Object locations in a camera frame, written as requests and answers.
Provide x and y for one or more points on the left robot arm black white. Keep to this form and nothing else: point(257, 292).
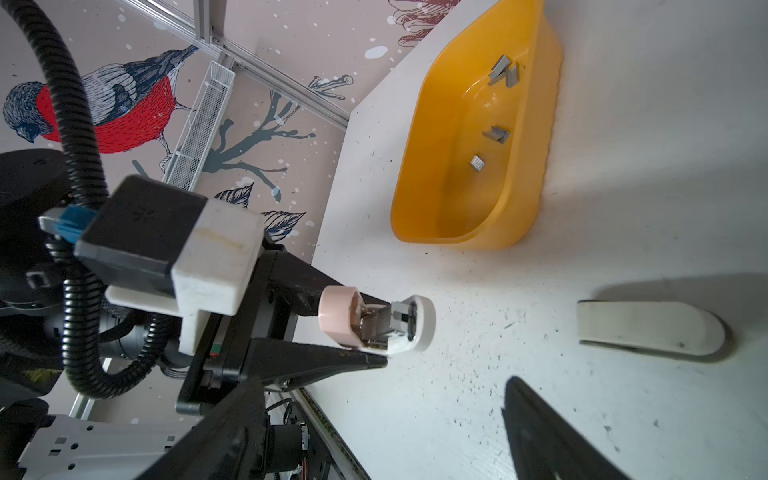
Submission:
point(55, 315)

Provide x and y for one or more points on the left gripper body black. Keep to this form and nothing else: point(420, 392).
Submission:
point(265, 312)

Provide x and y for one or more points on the white wire mesh shelf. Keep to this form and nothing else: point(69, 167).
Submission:
point(189, 156)

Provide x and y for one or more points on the yellow plastic tray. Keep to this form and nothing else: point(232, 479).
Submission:
point(439, 199)

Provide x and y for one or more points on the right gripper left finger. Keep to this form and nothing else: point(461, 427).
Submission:
point(229, 443)

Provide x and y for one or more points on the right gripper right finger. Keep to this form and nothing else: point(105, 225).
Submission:
point(543, 445)

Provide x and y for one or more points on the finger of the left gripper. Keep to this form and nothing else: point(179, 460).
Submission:
point(298, 283)
point(288, 366)

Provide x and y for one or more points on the grey staple strip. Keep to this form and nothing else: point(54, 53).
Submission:
point(477, 163)
point(512, 76)
point(497, 134)
point(499, 70)

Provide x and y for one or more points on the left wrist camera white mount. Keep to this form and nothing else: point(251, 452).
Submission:
point(165, 250)

